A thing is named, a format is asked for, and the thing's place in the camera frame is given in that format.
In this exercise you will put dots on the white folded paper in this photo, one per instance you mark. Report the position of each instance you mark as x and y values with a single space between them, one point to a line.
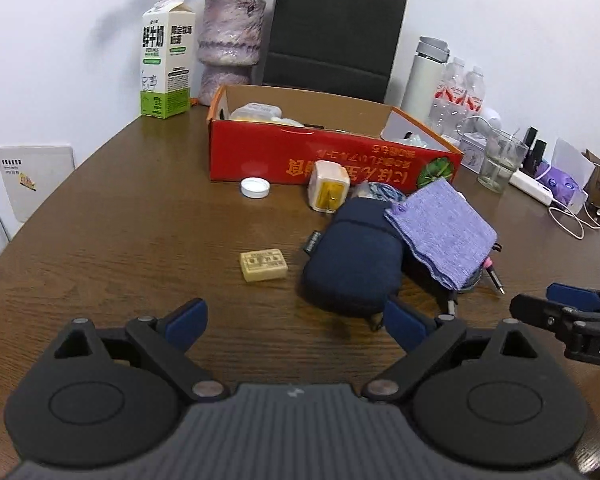
572 157

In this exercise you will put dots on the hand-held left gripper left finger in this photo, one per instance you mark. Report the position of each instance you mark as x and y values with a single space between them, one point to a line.
187 322

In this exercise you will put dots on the white thermos bottle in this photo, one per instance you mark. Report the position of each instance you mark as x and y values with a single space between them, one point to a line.
422 77

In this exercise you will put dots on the purple marbled vase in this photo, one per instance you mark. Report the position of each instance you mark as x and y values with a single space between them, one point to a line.
230 40

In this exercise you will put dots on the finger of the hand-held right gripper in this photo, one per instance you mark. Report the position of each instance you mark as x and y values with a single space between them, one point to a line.
537 310
575 296

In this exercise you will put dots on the clear water bottle red label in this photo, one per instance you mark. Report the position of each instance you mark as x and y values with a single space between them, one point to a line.
450 95
475 91

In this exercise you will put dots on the pink tipped pen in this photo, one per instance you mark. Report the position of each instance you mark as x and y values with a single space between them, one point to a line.
494 275

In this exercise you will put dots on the wooden desktop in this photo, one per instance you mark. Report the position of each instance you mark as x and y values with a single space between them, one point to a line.
155 240

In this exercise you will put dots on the red cardboard box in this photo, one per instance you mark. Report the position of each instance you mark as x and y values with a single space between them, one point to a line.
290 160

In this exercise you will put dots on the white round lamp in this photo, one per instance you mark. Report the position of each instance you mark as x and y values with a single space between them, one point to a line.
490 116

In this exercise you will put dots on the green and white milk carton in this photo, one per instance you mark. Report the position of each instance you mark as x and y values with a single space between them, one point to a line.
166 55

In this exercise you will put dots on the white power strip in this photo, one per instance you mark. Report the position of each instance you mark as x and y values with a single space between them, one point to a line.
532 187

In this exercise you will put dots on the small pale tin box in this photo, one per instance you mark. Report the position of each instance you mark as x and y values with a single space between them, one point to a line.
472 152

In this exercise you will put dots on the purple cleaning cloth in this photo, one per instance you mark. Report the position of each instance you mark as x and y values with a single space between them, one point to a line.
440 232

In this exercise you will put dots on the yellowish rectangular block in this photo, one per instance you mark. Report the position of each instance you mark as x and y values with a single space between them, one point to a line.
263 265

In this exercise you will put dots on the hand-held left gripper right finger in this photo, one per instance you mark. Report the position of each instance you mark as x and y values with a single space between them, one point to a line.
404 326

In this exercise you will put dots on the white and yellow cube adapter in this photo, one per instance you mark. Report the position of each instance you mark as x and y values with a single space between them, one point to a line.
327 187

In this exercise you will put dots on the white bottle cap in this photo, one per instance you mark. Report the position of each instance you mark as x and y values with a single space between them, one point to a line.
255 188

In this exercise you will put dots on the navy fabric pouch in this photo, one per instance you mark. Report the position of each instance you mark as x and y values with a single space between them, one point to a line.
350 260

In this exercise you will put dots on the black paper bag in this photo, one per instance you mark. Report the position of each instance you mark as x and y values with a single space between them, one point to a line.
335 35

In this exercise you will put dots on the purple tissue pack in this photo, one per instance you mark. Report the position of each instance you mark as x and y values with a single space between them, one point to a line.
562 185

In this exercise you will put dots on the clear glass cup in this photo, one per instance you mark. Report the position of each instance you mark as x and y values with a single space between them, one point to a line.
500 162

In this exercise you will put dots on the black plug adapters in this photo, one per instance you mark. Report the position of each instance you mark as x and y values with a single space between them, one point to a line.
535 147

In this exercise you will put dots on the yellowish plastic container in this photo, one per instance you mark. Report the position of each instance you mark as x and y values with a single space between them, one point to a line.
260 112

